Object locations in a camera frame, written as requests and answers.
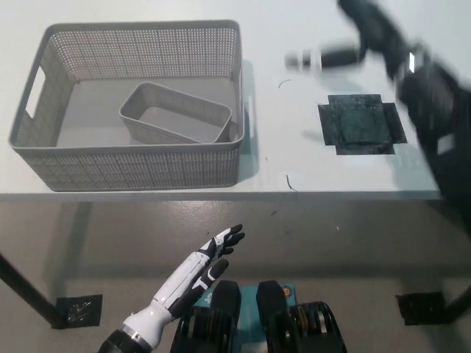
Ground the small grey perforated basket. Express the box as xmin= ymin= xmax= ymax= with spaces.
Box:
xmin=118 ymin=82 xmax=233 ymax=144

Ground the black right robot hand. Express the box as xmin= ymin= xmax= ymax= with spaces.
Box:
xmin=285 ymin=0 xmax=421 ymax=81

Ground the black table leg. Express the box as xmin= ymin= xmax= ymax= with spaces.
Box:
xmin=443 ymin=275 xmax=471 ymax=324
xmin=0 ymin=252 xmax=62 ymax=329

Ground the black tape patch on table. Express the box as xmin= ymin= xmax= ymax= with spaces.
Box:
xmin=318 ymin=93 xmax=408 ymax=157

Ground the large grey perforated basket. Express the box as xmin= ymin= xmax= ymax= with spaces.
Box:
xmin=7 ymin=20 xmax=247 ymax=192

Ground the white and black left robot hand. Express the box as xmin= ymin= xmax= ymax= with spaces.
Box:
xmin=121 ymin=223 xmax=247 ymax=347

